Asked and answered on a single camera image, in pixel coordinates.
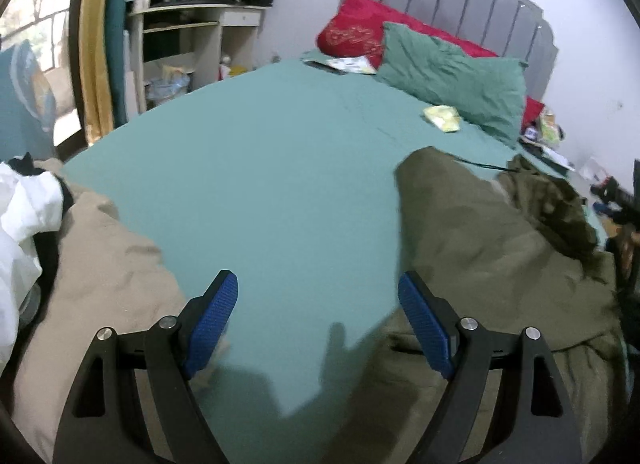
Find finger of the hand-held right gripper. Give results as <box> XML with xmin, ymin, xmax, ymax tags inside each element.
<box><xmin>590</xmin><ymin>177</ymin><xmax>640</xmax><ymax>225</ymax></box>

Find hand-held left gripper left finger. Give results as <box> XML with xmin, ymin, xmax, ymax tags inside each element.
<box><xmin>52</xmin><ymin>270</ymin><xmax>239</xmax><ymax>464</ymax></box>

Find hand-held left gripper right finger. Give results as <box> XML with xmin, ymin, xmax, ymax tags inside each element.
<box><xmin>399</xmin><ymin>271</ymin><xmax>584</xmax><ymax>464</ymax></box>

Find olive green pants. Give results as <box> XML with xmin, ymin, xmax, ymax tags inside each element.
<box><xmin>320</xmin><ymin>147</ymin><xmax>626</xmax><ymax>464</ymax></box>

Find green snack packet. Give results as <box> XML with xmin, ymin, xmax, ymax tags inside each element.
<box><xmin>537</xmin><ymin>109</ymin><xmax>563</xmax><ymax>142</ymax></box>

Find beige cloth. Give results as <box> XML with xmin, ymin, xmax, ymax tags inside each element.
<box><xmin>10</xmin><ymin>157</ymin><xmax>231</xmax><ymax>464</ymax></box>

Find yellow snack packet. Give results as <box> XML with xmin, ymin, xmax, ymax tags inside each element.
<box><xmin>422</xmin><ymin>104</ymin><xmax>462</xmax><ymax>134</ymax></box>

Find green pillow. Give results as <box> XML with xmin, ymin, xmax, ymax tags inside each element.
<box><xmin>374</xmin><ymin>22</ymin><xmax>528</xmax><ymax>147</ymax></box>

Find white cloth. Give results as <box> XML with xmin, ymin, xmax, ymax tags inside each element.
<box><xmin>0</xmin><ymin>161</ymin><xmax>66</xmax><ymax>370</ymax></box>

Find clear plastic bag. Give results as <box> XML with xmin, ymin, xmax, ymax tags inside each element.
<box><xmin>146</xmin><ymin>64</ymin><xmax>192</xmax><ymax>108</ymax></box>

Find black cloth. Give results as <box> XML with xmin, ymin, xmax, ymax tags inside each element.
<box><xmin>7</xmin><ymin>154</ymin><xmax>76</xmax><ymax>265</ymax></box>

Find printed booklet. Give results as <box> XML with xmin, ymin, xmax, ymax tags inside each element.
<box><xmin>325</xmin><ymin>55</ymin><xmax>377</xmax><ymax>76</ymax></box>

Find blue cartoon printed mat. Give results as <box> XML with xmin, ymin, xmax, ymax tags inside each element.
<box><xmin>0</xmin><ymin>39</ymin><xmax>71</xmax><ymax>155</ymax></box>

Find yellow curtain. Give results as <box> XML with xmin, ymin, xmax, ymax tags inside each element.
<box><xmin>80</xmin><ymin>0</ymin><xmax>119</xmax><ymax>145</ymax></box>

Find teal curtain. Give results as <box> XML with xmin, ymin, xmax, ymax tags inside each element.
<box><xmin>106</xmin><ymin>0</ymin><xmax>133</xmax><ymax>122</ymax></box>

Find white desk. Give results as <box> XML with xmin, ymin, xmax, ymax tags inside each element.
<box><xmin>125</xmin><ymin>2</ymin><xmax>266</xmax><ymax>112</ymax></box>

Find red pillow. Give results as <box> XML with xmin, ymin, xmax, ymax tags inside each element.
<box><xmin>316</xmin><ymin>0</ymin><xmax>546</xmax><ymax>130</ymax></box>

